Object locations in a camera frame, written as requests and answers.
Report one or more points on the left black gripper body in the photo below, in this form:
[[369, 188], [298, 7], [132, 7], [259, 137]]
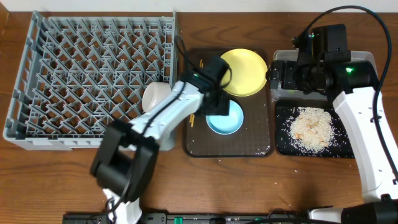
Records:
[[218, 106]]

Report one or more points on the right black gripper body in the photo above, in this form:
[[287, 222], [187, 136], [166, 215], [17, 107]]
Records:
[[290, 76]]

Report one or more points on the light blue bowl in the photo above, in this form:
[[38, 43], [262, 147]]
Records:
[[228, 124]]

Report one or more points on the wooden chopstick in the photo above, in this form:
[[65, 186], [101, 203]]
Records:
[[191, 119]]

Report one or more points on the yellow round plate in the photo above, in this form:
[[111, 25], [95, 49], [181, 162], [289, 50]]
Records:
[[247, 75]]

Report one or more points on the white bowl with rice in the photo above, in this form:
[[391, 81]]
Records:
[[154, 94]]

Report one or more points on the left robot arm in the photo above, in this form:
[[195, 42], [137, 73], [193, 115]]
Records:
[[125, 161]]

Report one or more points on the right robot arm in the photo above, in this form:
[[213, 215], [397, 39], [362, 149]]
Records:
[[321, 71]]

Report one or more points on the clear plastic waste bin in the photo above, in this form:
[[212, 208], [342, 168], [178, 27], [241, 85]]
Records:
[[285, 55]]

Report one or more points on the black waste tray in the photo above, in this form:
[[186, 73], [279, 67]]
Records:
[[286, 112]]

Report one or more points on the dark brown serving tray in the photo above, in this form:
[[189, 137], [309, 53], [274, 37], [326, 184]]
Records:
[[252, 139]]

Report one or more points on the spilled rice pile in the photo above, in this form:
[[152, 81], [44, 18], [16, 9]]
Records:
[[312, 128]]

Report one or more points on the grey plastic dish rack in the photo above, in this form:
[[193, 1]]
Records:
[[78, 74]]

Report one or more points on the black rail at table edge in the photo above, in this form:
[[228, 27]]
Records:
[[163, 218]]

